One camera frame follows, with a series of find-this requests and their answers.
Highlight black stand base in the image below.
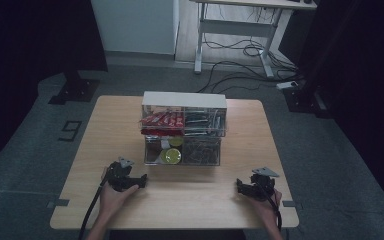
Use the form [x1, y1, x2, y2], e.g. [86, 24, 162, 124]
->
[48, 70, 101, 106]
[282, 79, 334, 120]

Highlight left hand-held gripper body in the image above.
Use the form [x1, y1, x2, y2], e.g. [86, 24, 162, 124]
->
[107, 157, 138, 193]

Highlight white cabinet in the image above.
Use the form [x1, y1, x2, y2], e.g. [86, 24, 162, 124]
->
[90, 0, 180, 56]

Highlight white power strip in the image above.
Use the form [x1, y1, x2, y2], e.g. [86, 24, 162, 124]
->
[275, 80, 300, 91]

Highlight black floor cables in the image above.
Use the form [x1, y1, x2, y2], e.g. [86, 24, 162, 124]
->
[195, 6, 302, 95]

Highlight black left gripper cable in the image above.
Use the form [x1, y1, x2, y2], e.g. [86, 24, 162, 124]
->
[78, 175, 111, 240]

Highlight dark curtain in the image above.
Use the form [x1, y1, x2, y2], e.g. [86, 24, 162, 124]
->
[0, 0, 109, 177]
[278, 0, 384, 222]

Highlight clear acrylic organizer white lid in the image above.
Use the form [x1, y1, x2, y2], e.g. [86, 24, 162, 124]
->
[137, 90, 229, 167]

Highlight pile of red packets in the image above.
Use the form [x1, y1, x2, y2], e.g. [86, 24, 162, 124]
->
[139, 111, 185, 137]

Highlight pile of brown tea bags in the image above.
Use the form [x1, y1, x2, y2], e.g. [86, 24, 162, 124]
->
[183, 137, 220, 165]

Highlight person's right hand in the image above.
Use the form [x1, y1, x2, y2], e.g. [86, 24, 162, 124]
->
[246, 188, 284, 226]

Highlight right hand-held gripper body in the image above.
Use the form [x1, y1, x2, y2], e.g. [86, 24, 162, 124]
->
[247, 166, 280, 202]

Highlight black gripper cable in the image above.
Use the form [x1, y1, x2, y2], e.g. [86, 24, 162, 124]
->
[259, 182, 283, 232]
[78, 175, 111, 240]

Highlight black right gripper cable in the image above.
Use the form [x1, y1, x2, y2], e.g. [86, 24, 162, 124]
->
[259, 182, 283, 232]

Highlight white desk frame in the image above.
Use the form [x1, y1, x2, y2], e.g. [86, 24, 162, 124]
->
[189, 0, 318, 80]

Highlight person's left hand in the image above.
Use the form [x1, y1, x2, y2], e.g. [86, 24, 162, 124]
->
[98, 166, 140, 218]

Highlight pile of dark stick packets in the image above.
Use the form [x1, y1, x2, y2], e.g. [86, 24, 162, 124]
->
[183, 111, 222, 136]

